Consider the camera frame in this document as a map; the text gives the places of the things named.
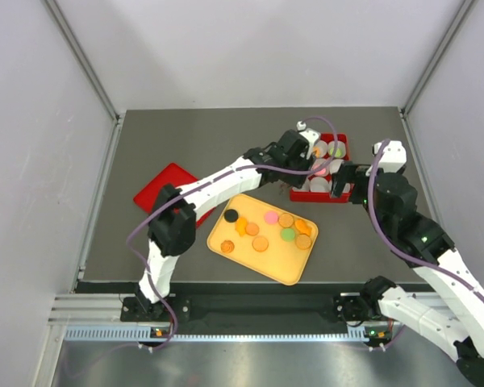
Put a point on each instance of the orange fish cookie left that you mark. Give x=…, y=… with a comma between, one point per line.
x=240, y=226

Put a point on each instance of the black round cookie left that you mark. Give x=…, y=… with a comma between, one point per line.
x=230, y=215

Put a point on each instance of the yellow tray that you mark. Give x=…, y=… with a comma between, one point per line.
x=283, y=261

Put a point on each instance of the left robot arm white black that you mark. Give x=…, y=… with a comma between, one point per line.
x=172, y=223

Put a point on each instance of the pink round cookie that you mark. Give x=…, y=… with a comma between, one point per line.
x=320, y=170
x=271, y=217

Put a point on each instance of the tan round biscuit top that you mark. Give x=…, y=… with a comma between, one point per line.
x=286, y=220

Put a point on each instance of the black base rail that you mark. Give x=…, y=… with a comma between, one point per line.
x=254, y=310

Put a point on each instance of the tan round biscuit right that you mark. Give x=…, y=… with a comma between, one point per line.
x=303, y=241

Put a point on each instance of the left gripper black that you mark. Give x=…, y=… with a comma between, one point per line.
x=305, y=160

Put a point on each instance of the small tan round cookie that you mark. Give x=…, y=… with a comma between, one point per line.
x=252, y=229

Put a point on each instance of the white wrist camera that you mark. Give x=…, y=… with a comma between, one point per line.
x=309, y=134
x=394, y=157

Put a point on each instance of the orange swirl cookie left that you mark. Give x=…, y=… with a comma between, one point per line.
x=227, y=246

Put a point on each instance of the orange fish cookie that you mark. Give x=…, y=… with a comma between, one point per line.
x=240, y=226
x=302, y=226

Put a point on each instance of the red box lid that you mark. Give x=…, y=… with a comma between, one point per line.
x=172, y=174

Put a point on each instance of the red cookie box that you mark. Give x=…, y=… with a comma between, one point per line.
x=318, y=189

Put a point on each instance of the metal tongs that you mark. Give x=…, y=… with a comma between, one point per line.
x=284, y=188

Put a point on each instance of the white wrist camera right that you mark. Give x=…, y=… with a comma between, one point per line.
x=394, y=157

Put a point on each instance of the green round cookie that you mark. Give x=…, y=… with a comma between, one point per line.
x=288, y=234
x=337, y=152

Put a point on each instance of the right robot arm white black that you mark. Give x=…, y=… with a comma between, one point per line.
x=427, y=249

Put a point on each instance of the orange fish cookie right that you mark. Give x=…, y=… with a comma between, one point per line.
x=302, y=226

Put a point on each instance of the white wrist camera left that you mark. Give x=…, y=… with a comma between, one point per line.
x=309, y=134

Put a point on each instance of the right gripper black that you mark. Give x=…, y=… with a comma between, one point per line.
x=345, y=174

